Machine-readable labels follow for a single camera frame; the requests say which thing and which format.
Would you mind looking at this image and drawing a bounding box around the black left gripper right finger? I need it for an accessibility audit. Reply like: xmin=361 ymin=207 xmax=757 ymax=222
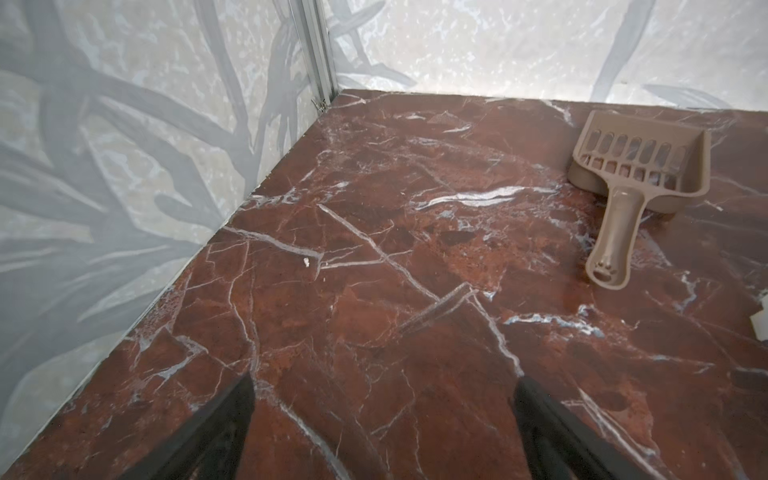
xmin=512 ymin=376 xmax=650 ymax=480

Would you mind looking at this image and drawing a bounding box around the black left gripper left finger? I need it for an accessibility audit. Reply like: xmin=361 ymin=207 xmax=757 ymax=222
xmin=120 ymin=374 xmax=255 ymax=479

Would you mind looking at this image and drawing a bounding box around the white left storage bin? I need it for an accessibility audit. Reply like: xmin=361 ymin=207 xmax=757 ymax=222
xmin=750 ymin=294 xmax=768 ymax=342

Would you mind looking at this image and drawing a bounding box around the brown slotted spatula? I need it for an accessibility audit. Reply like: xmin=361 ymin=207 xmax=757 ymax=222
xmin=567 ymin=110 xmax=711 ymax=290

